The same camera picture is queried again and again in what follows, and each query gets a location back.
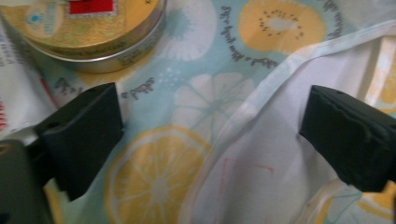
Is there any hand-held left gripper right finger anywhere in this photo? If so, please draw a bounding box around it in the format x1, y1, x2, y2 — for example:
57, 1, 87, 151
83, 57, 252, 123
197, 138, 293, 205
298, 84, 396, 193

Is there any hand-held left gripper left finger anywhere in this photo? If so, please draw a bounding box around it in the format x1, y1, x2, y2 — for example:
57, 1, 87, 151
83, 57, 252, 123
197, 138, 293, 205
34, 82, 124, 202

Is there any white tube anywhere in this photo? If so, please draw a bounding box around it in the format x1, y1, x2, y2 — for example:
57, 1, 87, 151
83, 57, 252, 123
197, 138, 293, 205
0, 18, 59, 141

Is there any orange snack packet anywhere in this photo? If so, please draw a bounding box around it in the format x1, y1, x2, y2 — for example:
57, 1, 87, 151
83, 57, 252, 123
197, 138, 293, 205
0, 0, 168, 75

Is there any fruit print fabric bag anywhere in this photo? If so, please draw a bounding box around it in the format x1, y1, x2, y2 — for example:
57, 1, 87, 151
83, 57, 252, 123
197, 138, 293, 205
0, 0, 396, 224

